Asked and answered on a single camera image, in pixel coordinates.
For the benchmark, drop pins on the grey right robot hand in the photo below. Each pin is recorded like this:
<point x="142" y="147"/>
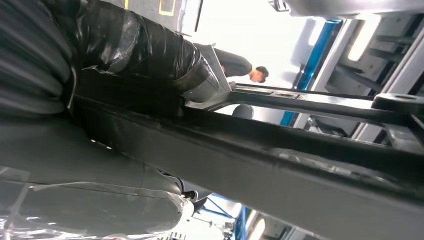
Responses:
<point x="82" y="198"/>

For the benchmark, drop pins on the person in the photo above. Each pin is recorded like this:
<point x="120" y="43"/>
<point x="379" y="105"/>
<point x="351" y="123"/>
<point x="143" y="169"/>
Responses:
<point x="235" y="63"/>

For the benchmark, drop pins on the blue metal cart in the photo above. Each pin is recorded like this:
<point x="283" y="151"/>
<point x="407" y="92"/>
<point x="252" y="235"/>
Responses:
<point x="318" y="53"/>

